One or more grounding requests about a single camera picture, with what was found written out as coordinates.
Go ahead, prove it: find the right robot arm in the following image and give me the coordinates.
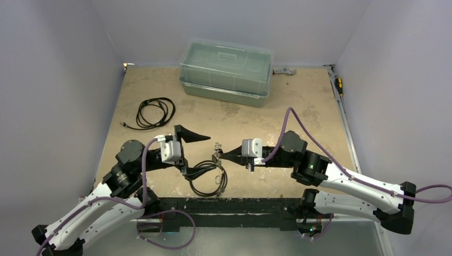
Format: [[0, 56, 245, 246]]
[[216, 131, 416, 235]]

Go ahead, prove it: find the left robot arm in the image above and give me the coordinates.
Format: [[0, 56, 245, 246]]
[[31, 125, 210, 255]]

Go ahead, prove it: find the silver adjustable wrench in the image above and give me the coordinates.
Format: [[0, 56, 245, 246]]
[[273, 67, 297, 75]]

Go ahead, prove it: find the yellow black screwdriver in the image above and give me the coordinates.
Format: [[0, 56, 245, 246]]
[[334, 77, 343, 97]]

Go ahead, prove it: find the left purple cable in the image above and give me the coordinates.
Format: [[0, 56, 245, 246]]
[[35, 138, 167, 256]]

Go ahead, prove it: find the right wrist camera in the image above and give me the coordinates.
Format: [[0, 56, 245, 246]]
[[241, 138, 265, 166]]

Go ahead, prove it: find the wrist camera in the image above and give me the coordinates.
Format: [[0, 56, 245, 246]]
[[241, 138, 265, 166], [155, 134, 182, 161]]

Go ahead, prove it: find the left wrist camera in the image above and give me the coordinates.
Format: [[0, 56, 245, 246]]
[[155, 134, 182, 161]]

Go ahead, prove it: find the round black cable loop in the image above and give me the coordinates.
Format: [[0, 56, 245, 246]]
[[189, 160, 229, 198]]

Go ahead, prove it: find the coiled black USB cable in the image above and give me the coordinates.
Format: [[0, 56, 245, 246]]
[[120, 97, 176, 131]]

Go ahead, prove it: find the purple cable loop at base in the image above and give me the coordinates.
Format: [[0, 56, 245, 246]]
[[135, 208, 197, 251]]

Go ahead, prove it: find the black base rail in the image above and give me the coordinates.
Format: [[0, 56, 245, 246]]
[[132, 186, 334, 234]]

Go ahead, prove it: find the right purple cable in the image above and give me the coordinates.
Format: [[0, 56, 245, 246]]
[[263, 107, 452, 205]]

